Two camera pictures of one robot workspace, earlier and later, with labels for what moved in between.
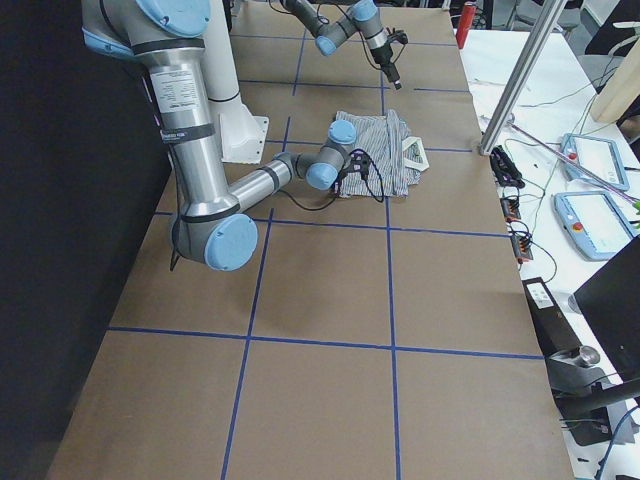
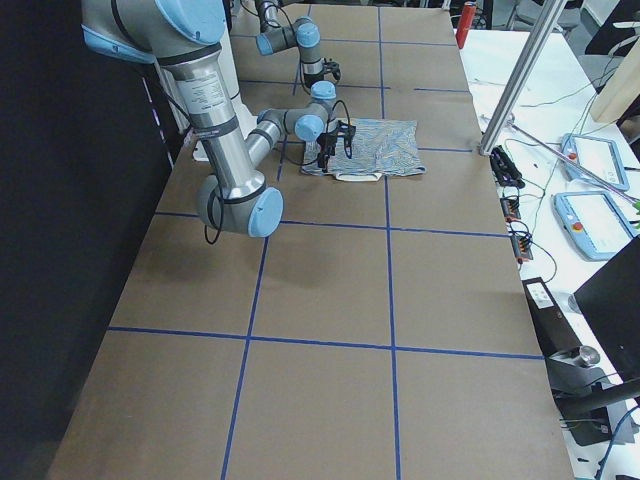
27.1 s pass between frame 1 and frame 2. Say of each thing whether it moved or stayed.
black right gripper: moved
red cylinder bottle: stayed
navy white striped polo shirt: moved
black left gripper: moved
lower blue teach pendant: stayed
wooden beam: stayed
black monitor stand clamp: stayed
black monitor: stayed
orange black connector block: stayed
